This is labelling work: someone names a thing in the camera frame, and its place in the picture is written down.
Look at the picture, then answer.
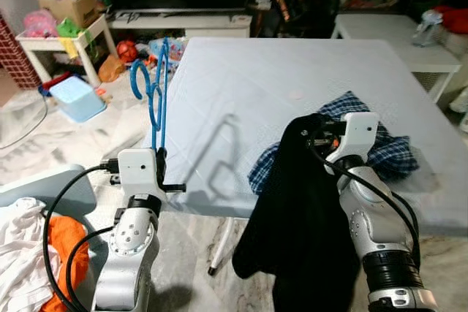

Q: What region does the blue clothes hanger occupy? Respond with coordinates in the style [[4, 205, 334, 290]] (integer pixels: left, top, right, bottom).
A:
[[130, 38, 171, 153]]

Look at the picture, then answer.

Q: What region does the black garment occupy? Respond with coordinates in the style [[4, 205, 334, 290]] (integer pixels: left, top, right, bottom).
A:
[[233, 113, 363, 312]]

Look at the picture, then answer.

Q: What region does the white garment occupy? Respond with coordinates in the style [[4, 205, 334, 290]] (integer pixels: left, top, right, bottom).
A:
[[0, 197, 53, 312]]

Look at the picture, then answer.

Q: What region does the blue checked garment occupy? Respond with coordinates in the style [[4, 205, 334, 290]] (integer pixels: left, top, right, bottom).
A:
[[249, 91, 420, 196]]

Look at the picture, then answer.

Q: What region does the white folding table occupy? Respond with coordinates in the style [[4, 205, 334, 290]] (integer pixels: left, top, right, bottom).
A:
[[157, 37, 468, 278]]

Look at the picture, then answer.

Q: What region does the light blue plastic bin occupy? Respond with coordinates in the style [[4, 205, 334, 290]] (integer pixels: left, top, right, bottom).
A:
[[50, 75, 107, 123]]

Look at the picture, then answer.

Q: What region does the red ball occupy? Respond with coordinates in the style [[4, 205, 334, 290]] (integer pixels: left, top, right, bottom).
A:
[[117, 40, 138, 64]]

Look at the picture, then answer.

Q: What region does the orange garment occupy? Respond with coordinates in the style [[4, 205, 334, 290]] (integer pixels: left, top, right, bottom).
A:
[[40, 215, 91, 312]]

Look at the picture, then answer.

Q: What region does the white low table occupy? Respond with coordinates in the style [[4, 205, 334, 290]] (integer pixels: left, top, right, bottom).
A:
[[333, 14, 468, 104]]

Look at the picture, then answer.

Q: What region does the white television cabinet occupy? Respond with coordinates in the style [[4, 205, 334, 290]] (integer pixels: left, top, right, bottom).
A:
[[108, 11, 253, 39]]

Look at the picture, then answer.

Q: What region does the pale blue toy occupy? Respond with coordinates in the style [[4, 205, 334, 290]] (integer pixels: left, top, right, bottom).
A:
[[413, 10, 444, 47]]

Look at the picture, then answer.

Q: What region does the green toy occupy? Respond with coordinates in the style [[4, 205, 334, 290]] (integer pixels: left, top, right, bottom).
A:
[[57, 18, 83, 39]]

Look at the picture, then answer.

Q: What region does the small white side table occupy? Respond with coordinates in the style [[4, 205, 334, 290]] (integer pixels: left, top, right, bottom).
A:
[[16, 14, 118, 88]]

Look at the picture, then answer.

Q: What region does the red cloth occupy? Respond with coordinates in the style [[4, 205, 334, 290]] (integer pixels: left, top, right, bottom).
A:
[[437, 7, 468, 35]]

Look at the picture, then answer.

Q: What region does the red lattice basket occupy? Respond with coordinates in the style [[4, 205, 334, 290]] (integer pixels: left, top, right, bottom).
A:
[[0, 12, 41, 91]]

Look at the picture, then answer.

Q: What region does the cardboard box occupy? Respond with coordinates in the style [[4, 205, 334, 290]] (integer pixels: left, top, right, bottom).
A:
[[33, 0, 99, 29]]

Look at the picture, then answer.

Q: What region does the pink toy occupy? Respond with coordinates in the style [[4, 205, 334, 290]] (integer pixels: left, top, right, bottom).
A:
[[23, 10, 58, 39]]

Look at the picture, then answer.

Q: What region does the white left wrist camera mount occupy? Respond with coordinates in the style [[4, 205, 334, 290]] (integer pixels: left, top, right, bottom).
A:
[[117, 148, 163, 197]]

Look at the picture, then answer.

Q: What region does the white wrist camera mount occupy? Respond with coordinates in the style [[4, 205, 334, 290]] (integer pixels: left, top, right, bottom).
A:
[[117, 148, 163, 197], [327, 113, 381, 164]]

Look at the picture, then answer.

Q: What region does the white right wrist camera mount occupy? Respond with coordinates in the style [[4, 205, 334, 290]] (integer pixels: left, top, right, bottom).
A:
[[327, 113, 381, 164]]

